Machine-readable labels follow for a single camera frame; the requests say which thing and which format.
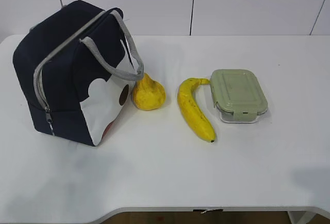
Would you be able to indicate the yellow pear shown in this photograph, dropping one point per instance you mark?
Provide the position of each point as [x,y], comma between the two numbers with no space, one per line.
[148,94]

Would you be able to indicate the yellow banana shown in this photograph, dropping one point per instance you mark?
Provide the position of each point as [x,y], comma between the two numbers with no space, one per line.
[190,110]

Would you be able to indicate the glass container green lid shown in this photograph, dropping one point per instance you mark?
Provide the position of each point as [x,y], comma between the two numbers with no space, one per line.
[237,95]

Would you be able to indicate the navy insulated lunch bag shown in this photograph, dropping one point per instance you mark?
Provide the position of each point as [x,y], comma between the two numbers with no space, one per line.
[76,69]

